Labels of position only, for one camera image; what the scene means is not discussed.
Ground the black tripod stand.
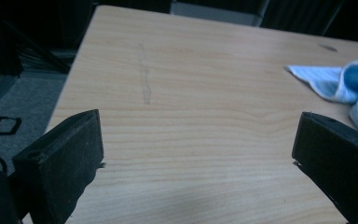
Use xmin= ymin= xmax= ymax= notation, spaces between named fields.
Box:
xmin=0 ymin=18 xmax=73 ymax=104

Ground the light blue striped towel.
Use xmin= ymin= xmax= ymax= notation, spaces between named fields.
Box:
xmin=284 ymin=49 xmax=358 ymax=141

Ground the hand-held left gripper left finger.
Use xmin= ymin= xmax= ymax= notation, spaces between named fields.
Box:
xmin=12 ymin=109 xmax=105 ymax=224

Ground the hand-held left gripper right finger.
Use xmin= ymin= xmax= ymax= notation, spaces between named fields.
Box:
xmin=291 ymin=111 xmax=358 ymax=224

